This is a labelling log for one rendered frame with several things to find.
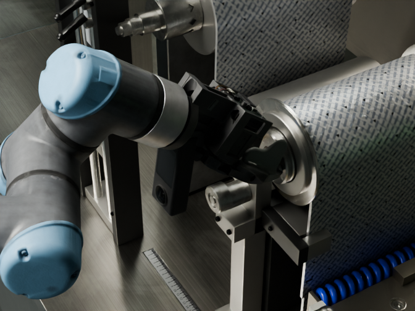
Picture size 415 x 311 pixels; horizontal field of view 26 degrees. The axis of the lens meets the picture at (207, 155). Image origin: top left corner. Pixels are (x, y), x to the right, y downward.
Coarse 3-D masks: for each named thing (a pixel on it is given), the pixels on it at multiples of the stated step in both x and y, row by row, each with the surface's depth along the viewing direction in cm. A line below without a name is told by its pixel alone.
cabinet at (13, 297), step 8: (0, 280) 194; (0, 288) 198; (0, 296) 202; (8, 296) 191; (16, 296) 182; (24, 296) 173; (0, 304) 206; (8, 304) 195; (16, 304) 185; (24, 304) 176; (32, 304) 168
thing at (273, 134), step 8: (272, 128) 116; (264, 136) 116; (272, 136) 114; (280, 136) 114; (264, 144) 117; (288, 144) 114; (288, 152) 113; (280, 160) 114; (288, 160) 113; (288, 168) 114; (280, 176) 116; (288, 176) 115; (280, 184) 117
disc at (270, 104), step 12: (264, 108) 118; (276, 108) 115; (288, 108) 112; (288, 120) 113; (300, 120) 111; (300, 132) 111; (312, 144) 111; (312, 156) 111; (312, 168) 112; (312, 180) 113; (312, 192) 114; (300, 204) 118
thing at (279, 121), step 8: (272, 112) 115; (272, 120) 115; (280, 120) 113; (280, 128) 114; (288, 128) 112; (288, 136) 113; (296, 136) 112; (296, 144) 112; (296, 152) 113; (304, 152) 112; (296, 160) 113; (304, 160) 112; (296, 168) 114; (304, 168) 112; (296, 176) 115; (304, 176) 113; (288, 184) 117; (296, 184) 115; (304, 184) 114; (288, 192) 118; (296, 192) 116
